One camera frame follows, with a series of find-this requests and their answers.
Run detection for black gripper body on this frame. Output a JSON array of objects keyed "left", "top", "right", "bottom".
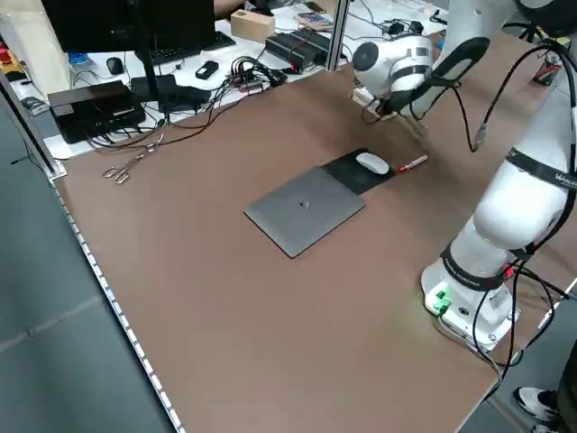
[{"left": 376, "top": 89, "right": 407, "bottom": 119}]

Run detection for silver laptop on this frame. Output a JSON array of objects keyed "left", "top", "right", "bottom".
[{"left": 243, "top": 165, "right": 367, "bottom": 260}]

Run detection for white computer mouse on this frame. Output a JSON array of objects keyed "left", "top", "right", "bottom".
[{"left": 355, "top": 152, "right": 390, "bottom": 176}]

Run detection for red and white marker pen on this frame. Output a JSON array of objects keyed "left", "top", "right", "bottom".
[{"left": 396, "top": 154, "right": 429, "bottom": 175}]

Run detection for black mouse mat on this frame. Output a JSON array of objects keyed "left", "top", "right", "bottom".
[{"left": 322, "top": 147, "right": 400, "bottom": 198}]

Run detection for black finned power unit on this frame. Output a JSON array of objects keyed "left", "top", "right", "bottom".
[{"left": 264, "top": 30, "right": 334, "bottom": 71}]

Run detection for cardboard box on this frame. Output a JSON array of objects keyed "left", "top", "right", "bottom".
[{"left": 230, "top": 8, "right": 277, "bottom": 44}]

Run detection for black keyboard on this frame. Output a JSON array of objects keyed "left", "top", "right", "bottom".
[{"left": 148, "top": 32, "right": 237, "bottom": 65}]

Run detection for black computer monitor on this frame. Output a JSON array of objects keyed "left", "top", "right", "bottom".
[{"left": 40, "top": 0, "right": 218, "bottom": 116}]

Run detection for metal scissors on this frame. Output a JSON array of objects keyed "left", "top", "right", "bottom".
[{"left": 102, "top": 133, "right": 165, "bottom": 186}]

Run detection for black electronics box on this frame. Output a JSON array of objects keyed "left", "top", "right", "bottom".
[{"left": 48, "top": 79, "right": 147, "bottom": 145}]

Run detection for person's white shoe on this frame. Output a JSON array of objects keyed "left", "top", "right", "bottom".
[{"left": 512, "top": 386, "right": 563, "bottom": 423}]

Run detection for aluminium frame post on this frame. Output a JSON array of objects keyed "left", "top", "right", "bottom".
[{"left": 326, "top": 0, "right": 351, "bottom": 72}]

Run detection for aluminium frame rail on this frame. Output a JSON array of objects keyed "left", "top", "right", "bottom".
[{"left": 0, "top": 74, "right": 67, "bottom": 178}]

